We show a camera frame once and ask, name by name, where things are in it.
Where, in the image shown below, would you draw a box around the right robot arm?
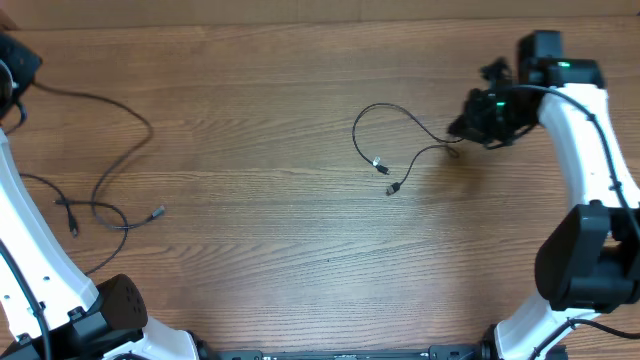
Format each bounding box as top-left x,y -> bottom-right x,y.
429,30 -> 639,359

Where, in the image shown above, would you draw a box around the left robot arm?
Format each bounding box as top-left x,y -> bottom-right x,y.
1,131 -> 209,359

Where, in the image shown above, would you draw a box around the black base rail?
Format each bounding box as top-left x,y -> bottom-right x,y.
202,344 -> 496,360

